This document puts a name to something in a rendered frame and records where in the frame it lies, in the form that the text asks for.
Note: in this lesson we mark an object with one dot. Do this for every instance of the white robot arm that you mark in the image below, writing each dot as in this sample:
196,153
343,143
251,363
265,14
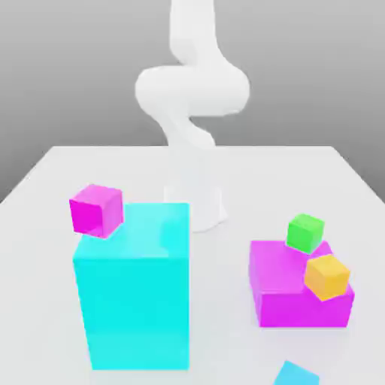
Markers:
192,87

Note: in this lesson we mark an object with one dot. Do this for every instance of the small magenta cube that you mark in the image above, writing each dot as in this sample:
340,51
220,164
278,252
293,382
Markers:
90,215

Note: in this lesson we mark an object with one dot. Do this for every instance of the small orange cube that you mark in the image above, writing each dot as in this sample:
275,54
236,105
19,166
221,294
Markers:
328,278

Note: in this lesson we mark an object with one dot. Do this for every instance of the small light blue cube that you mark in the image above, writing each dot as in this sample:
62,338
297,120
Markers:
296,376

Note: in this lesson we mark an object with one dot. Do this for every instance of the small green cube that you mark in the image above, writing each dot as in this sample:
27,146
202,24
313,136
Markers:
303,233

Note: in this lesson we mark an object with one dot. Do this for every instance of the large magenta box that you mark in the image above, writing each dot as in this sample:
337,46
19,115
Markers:
282,306

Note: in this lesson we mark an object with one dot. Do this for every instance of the large cyan box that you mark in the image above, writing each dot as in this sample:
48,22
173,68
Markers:
135,294

